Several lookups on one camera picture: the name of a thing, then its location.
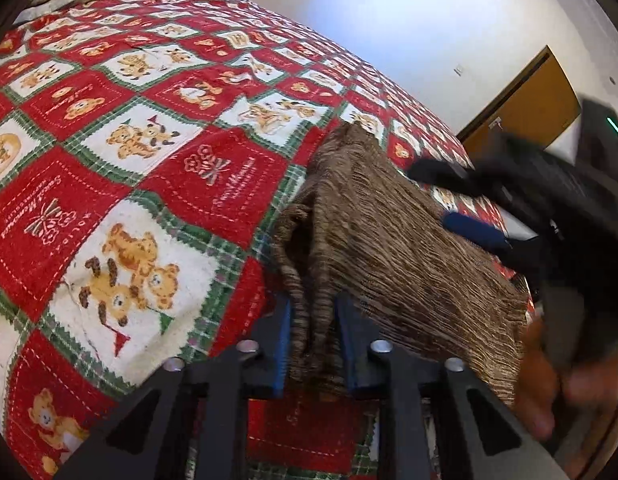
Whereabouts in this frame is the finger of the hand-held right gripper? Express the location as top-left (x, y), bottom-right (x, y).
top-left (406, 156), bottom-right (510, 201)
top-left (440, 211), bottom-right (547, 272)

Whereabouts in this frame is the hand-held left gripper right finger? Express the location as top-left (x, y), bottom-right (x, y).
top-left (336, 292), bottom-right (572, 480)

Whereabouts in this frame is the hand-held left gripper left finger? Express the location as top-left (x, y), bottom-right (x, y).
top-left (54, 300), bottom-right (294, 480)

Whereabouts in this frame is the brown knitted sweater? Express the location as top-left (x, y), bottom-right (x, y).
top-left (271, 122), bottom-right (532, 408)

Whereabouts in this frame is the person's right hand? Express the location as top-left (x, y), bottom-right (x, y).
top-left (513, 310), bottom-right (618, 467)

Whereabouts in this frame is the brown wooden door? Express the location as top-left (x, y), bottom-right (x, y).
top-left (456, 45), bottom-right (582, 153)

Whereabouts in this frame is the red printed bear blanket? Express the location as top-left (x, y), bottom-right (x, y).
top-left (0, 0), bottom-right (540, 480)

